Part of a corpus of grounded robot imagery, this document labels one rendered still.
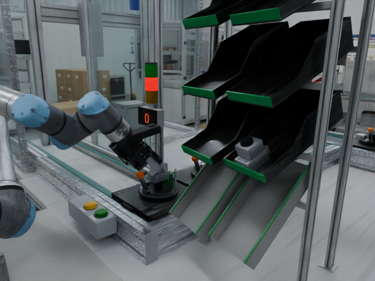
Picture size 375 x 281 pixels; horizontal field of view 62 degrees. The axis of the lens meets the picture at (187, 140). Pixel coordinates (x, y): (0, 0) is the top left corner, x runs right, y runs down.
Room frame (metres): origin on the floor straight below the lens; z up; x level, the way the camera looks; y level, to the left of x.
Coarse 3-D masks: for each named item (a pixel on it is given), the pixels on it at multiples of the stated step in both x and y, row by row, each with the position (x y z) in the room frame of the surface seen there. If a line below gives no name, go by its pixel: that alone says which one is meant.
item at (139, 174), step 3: (138, 171) 0.97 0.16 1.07; (138, 174) 0.95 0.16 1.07; (141, 174) 0.95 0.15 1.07; (144, 174) 0.96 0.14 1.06; (138, 177) 0.95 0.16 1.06; (141, 177) 0.95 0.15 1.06; (141, 180) 0.96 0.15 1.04; (144, 180) 0.96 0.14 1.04; (141, 183) 0.97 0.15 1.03; (144, 183) 0.96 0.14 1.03; (144, 186) 0.96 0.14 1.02; (144, 189) 0.97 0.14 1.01; (147, 189) 0.97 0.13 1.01
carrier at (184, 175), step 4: (200, 164) 1.23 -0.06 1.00; (188, 168) 1.27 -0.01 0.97; (192, 168) 1.27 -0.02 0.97; (200, 168) 1.22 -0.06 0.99; (176, 172) 1.22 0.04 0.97; (180, 172) 1.22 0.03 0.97; (184, 172) 1.22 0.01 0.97; (188, 172) 1.22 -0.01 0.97; (192, 172) 1.17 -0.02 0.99; (196, 172) 1.15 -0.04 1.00; (176, 176) 1.18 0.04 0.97; (180, 176) 1.18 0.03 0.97; (184, 176) 1.18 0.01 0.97; (188, 176) 1.18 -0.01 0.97; (192, 176) 1.16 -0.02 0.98; (176, 180) 1.15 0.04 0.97; (180, 180) 1.14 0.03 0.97; (184, 180) 1.14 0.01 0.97; (188, 180) 1.14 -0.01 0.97; (192, 180) 1.14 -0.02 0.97; (184, 184) 1.11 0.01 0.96; (188, 184) 1.10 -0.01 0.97
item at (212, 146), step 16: (224, 96) 0.89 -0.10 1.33; (224, 112) 0.89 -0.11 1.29; (240, 112) 0.92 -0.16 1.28; (256, 112) 0.79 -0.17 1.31; (208, 128) 0.86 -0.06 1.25; (224, 128) 0.86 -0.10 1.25; (240, 128) 0.76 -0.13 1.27; (192, 144) 0.83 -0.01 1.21; (208, 144) 0.81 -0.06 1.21; (224, 144) 0.78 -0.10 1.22; (208, 160) 0.71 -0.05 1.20
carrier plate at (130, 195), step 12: (168, 180) 1.14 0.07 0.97; (120, 192) 1.02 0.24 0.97; (132, 192) 1.02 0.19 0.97; (180, 192) 1.02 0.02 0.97; (132, 204) 0.93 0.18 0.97; (144, 204) 0.93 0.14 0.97; (156, 204) 0.93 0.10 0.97; (168, 204) 0.93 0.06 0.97; (144, 216) 0.87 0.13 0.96; (156, 216) 0.85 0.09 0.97
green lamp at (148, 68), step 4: (148, 64) 1.22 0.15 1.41; (156, 64) 1.23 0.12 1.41; (148, 68) 1.21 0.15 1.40; (152, 68) 1.21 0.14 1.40; (156, 68) 1.22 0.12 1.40; (148, 72) 1.21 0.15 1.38; (152, 72) 1.21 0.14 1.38; (156, 72) 1.22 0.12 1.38; (148, 76) 1.21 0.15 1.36; (152, 76) 1.21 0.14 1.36; (156, 76) 1.22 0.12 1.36
